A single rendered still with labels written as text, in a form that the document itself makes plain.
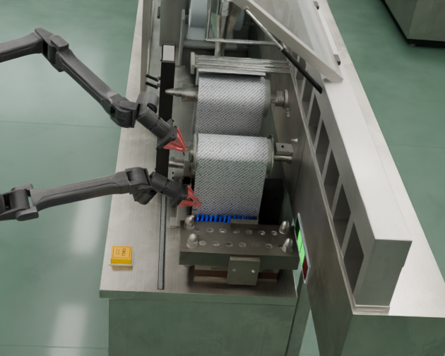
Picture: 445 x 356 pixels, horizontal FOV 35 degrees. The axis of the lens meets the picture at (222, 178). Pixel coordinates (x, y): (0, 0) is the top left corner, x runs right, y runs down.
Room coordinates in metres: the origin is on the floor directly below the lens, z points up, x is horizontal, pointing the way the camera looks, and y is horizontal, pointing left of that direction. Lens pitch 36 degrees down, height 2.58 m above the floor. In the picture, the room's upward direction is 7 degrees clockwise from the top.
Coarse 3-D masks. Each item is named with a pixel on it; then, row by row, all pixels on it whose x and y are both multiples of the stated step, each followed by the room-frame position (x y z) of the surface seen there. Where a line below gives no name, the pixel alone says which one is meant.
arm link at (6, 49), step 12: (24, 36) 2.20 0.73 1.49; (36, 36) 2.20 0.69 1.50; (48, 36) 2.21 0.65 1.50; (0, 48) 2.12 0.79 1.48; (12, 48) 2.13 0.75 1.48; (24, 48) 2.16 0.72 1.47; (36, 48) 2.19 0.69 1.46; (48, 48) 2.17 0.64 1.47; (0, 60) 2.10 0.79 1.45; (48, 60) 2.18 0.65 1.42
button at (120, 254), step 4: (112, 248) 1.82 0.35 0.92; (116, 248) 1.82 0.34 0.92; (120, 248) 1.82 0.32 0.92; (124, 248) 1.82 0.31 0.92; (128, 248) 1.83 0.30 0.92; (112, 252) 1.80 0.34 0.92; (116, 252) 1.80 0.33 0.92; (120, 252) 1.80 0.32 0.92; (124, 252) 1.80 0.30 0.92; (128, 252) 1.80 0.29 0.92; (112, 256) 1.77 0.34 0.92; (116, 256) 1.78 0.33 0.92; (120, 256) 1.78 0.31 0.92; (124, 256) 1.78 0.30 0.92; (128, 256) 1.78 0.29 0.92; (112, 260) 1.76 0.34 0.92; (116, 260) 1.77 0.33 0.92; (120, 260) 1.77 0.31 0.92; (124, 260) 1.77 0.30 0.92; (128, 260) 1.77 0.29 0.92
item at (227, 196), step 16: (208, 176) 1.93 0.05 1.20; (224, 176) 1.94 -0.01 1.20; (208, 192) 1.93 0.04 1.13; (224, 192) 1.94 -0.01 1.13; (240, 192) 1.94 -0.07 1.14; (256, 192) 1.95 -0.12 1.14; (192, 208) 1.93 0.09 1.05; (208, 208) 1.93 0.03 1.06; (224, 208) 1.94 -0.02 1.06; (240, 208) 1.94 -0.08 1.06; (256, 208) 1.95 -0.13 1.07
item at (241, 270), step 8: (232, 256) 1.74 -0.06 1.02; (240, 256) 1.75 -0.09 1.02; (232, 264) 1.73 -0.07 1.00; (240, 264) 1.73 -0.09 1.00; (248, 264) 1.73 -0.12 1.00; (256, 264) 1.73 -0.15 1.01; (232, 272) 1.73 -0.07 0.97; (240, 272) 1.73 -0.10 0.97; (248, 272) 1.73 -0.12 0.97; (256, 272) 1.73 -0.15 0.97; (232, 280) 1.73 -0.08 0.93; (240, 280) 1.73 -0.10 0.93; (248, 280) 1.73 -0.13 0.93; (256, 280) 1.74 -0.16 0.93
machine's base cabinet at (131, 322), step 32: (128, 320) 1.65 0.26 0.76; (160, 320) 1.66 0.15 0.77; (192, 320) 1.67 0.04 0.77; (224, 320) 1.68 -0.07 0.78; (256, 320) 1.70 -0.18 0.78; (288, 320) 1.71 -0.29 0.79; (128, 352) 1.65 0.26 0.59; (160, 352) 1.66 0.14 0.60; (192, 352) 1.67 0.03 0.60; (224, 352) 1.69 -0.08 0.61; (256, 352) 1.70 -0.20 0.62
